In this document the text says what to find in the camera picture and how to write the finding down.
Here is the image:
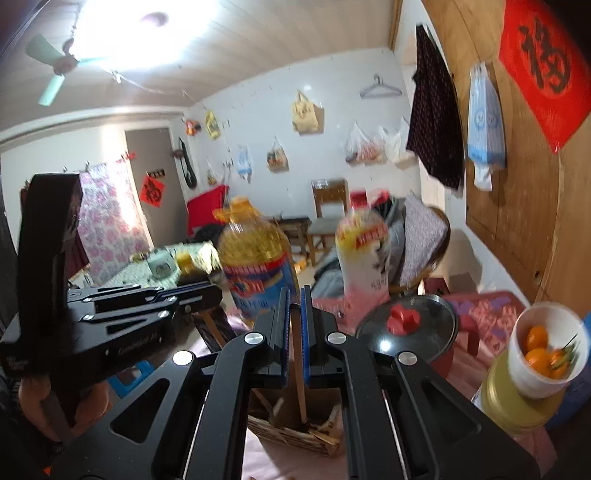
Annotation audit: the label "dark dotted hanging garment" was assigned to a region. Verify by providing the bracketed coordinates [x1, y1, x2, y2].
[406, 23, 465, 190]

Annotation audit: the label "red electric pot glass lid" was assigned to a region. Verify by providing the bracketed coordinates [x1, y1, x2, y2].
[355, 293, 480, 379]

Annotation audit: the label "patterned chair cushion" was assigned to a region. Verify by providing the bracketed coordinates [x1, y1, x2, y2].
[399, 194, 451, 287]

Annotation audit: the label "red paper wall poster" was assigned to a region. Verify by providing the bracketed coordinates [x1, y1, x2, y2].
[499, 0, 591, 153]

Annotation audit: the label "grey door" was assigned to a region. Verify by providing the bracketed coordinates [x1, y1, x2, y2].
[124, 124, 190, 245]

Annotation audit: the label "red door poster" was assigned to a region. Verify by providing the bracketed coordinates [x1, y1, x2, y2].
[139, 178, 164, 208]

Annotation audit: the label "person's left hand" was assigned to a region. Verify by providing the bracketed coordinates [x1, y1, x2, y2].
[18, 374, 110, 439]

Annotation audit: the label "pink floral tablecloth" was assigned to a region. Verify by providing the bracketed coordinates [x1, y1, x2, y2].
[194, 291, 559, 480]

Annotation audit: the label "large cooking oil bottle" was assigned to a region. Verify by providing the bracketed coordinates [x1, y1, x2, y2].
[212, 196, 301, 330]

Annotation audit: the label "set of wooden chopsticks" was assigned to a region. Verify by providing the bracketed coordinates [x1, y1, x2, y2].
[259, 392, 342, 446]

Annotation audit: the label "slender wooden chopstick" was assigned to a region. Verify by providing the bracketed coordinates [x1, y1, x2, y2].
[290, 314, 309, 428]

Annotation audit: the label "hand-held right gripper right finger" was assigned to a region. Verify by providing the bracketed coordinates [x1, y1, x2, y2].
[300, 285, 541, 480]

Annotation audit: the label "red cloth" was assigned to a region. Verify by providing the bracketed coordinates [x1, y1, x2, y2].
[186, 185, 230, 238]

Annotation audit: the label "maroon hanging cloth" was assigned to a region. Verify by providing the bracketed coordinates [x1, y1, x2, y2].
[65, 231, 90, 278]

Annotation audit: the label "pink floral hanging sheet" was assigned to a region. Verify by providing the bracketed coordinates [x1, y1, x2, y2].
[76, 159, 153, 284]

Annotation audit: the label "grey clothes hanger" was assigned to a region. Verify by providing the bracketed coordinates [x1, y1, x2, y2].
[360, 75, 402, 100]

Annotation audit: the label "wooden chair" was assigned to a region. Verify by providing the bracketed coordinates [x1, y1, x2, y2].
[311, 179, 349, 264]

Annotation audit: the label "blue plastic stool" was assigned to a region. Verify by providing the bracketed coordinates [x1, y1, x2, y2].
[111, 360, 153, 400]

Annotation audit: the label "wooden stool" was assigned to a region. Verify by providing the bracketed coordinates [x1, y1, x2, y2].
[277, 217, 311, 266]

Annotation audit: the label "white ceramic bowl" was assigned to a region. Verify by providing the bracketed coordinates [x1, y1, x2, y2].
[508, 302, 591, 398]

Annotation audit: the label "mint green rice cooker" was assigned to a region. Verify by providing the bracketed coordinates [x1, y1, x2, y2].
[147, 249, 178, 280]

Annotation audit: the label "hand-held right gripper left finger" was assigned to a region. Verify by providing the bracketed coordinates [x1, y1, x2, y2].
[69, 286, 293, 480]

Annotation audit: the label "green checked tablecloth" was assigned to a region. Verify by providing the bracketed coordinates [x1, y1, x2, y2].
[99, 242, 220, 289]

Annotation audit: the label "clear plastic bag red contents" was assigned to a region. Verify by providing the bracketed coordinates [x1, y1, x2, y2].
[345, 122, 386, 164]

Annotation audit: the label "black hanging bag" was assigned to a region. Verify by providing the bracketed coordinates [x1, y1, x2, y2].
[178, 137, 197, 189]

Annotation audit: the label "mint green ceiling fan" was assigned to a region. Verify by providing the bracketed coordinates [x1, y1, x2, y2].
[25, 37, 112, 107]

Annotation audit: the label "beige tote bag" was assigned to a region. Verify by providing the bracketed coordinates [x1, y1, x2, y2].
[291, 90, 323, 134]

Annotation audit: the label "milk powder tin gold lid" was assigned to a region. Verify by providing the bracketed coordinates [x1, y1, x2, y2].
[471, 355, 573, 435]

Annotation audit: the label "small blue hanging bag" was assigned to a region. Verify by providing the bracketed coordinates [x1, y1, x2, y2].
[237, 145, 254, 180]

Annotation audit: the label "dark soy sauce bottle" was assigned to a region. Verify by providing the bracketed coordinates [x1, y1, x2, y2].
[175, 251, 220, 287]

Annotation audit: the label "blue and white plastic bag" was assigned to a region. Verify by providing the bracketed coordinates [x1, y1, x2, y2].
[467, 62, 506, 192]

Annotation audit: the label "clear hanging plastic bag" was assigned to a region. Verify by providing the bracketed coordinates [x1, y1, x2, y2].
[267, 137, 289, 172]

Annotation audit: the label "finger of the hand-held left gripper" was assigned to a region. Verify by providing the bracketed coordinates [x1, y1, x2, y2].
[83, 295, 223, 324]
[69, 284, 223, 305]

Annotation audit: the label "blue plastic canister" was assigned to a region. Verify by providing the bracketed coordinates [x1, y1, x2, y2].
[545, 314, 591, 430]

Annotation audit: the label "wooden wardrobe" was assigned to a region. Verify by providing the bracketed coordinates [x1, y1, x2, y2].
[392, 0, 591, 305]

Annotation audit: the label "white drink bottle red cap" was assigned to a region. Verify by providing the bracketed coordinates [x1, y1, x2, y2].
[335, 188, 392, 315]

